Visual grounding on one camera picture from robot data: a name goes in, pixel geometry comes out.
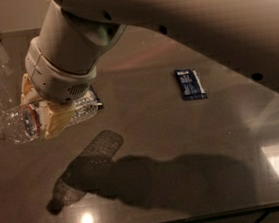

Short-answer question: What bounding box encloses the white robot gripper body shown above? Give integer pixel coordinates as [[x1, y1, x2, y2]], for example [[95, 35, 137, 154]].
[[25, 38, 97, 103]]

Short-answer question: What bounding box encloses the small dark blue packet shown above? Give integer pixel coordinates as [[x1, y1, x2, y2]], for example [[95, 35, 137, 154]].
[[174, 68, 207, 101]]

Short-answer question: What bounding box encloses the blue kettle chips bag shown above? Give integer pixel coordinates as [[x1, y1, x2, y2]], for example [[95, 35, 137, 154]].
[[89, 86, 104, 109]]

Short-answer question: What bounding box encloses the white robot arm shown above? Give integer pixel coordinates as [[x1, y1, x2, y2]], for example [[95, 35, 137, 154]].
[[21, 0, 279, 139]]

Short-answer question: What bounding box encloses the clear plastic water bottle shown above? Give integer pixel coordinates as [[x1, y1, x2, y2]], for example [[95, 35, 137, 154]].
[[0, 90, 98, 144]]

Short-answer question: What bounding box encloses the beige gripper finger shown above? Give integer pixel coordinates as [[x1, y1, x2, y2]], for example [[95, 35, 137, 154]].
[[20, 73, 42, 105], [38, 100, 76, 139]]

